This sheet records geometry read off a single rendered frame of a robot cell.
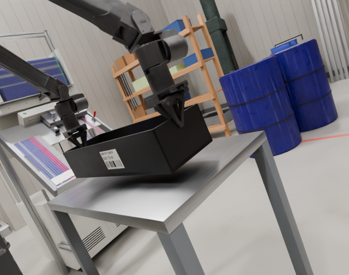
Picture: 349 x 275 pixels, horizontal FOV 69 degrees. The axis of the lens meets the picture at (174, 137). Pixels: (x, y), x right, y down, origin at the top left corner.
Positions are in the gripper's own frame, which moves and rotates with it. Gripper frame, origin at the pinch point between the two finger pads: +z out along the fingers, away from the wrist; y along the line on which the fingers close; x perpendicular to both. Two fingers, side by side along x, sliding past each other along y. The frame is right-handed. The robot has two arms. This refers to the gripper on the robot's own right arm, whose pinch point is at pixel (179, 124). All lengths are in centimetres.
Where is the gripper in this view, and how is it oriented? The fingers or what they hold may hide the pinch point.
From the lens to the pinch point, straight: 62.1
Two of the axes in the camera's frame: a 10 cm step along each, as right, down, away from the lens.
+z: 4.0, 9.0, 1.9
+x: -6.3, 4.1, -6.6
